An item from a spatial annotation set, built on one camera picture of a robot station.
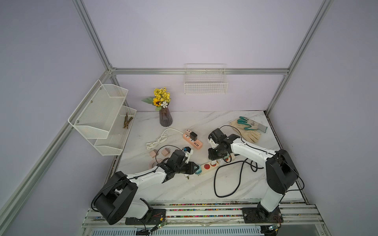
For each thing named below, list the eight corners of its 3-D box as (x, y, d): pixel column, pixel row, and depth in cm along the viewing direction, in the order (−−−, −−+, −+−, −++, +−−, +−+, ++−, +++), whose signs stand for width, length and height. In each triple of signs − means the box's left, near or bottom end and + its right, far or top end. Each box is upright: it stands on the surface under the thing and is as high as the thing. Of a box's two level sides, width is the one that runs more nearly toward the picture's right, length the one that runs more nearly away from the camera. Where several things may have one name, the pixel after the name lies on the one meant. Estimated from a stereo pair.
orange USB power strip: (181, 139, 106) (181, 137, 104) (185, 134, 109) (185, 132, 107) (199, 151, 100) (199, 148, 98) (203, 145, 103) (204, 143, 100)
